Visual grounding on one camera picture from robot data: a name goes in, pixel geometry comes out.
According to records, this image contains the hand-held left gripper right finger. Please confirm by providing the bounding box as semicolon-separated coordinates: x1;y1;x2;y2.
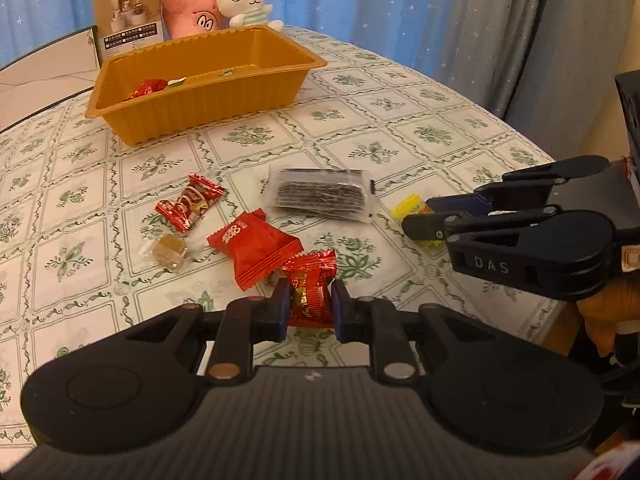
332;280;493;385

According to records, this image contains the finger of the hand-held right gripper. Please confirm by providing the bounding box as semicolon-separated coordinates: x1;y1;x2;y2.
425;156;611;215
402;204;563;248

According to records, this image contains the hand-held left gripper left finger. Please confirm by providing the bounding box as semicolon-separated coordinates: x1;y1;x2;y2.
127;277;291;386

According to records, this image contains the yellow candy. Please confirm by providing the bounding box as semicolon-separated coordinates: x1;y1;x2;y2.
391;194;437;222

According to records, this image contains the shiny red foil candy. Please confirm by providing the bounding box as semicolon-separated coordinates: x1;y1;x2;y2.
281;250;338;330

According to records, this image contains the red pillow snack packet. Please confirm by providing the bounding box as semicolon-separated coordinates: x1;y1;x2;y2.
206;209;304;292

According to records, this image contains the clear packet of dark snack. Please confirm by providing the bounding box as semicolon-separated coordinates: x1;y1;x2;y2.
260;166;377;224

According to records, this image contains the small clear snack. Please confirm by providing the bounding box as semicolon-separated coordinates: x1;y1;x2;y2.
141;232;193;273

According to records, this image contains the dark red twist-wrapped candy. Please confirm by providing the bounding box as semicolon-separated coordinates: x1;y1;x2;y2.
155;172;228;234

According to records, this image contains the orange plastic tray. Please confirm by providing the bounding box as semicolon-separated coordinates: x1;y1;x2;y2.
84;27;328;147

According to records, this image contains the red square snack packet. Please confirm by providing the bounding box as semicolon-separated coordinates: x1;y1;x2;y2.
124;78;172;102

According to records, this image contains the person's right hand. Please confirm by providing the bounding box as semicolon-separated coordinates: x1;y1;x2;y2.
575;272;640;357

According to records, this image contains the grey curtain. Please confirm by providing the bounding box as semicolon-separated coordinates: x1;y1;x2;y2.
440;0;626;136

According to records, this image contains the person's patterned clothing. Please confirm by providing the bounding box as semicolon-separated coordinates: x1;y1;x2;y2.
585;440;640;480

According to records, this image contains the blue star-print curtain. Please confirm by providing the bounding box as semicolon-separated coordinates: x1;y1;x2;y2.
0;0;501;111

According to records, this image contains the pink star plush toy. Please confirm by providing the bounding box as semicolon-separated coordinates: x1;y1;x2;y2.
159;0;232;41

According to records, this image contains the brown printed product box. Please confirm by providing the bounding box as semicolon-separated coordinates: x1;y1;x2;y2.
91;0;166;66

